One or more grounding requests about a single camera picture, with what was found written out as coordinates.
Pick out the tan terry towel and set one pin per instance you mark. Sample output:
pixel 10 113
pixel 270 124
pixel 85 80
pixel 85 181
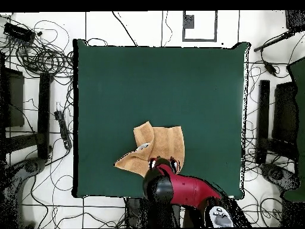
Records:
pixel 166 143

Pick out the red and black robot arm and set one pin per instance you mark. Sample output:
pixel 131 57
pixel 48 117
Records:
pixel 190 190

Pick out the dark flat panel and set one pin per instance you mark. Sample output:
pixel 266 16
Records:
pixel 15 100
pixel 284 112

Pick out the dark green table cloth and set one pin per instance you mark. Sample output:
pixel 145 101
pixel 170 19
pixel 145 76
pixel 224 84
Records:
pixel 114 83

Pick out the black stand bar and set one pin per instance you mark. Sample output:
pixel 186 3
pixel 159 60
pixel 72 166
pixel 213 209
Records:
pixel 44 114
pixel 263 121

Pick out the black power strip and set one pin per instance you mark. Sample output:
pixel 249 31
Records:
pixel 63 130

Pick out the black floor equipment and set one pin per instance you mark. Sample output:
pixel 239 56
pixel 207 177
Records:
pixel 32 165
pixel 278 176

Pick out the black stand crossbar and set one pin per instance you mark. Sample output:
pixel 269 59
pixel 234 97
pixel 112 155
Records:
pixel 278 148
pixel 23 142

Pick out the dark green fabric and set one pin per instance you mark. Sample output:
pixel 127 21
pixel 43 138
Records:
pixel 300 119

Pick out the black power adapter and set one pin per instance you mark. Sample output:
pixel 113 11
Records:
pixel 270 68

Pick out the black rod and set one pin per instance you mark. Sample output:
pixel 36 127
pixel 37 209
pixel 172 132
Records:
pixel 274 41

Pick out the black electronics box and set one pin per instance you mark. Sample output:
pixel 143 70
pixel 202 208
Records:
pixel 19 32

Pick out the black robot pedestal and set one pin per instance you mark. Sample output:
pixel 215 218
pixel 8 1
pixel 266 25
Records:
pixel 152 212

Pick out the grey rectangular frame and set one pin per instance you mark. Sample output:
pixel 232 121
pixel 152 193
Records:
pixel 188 21

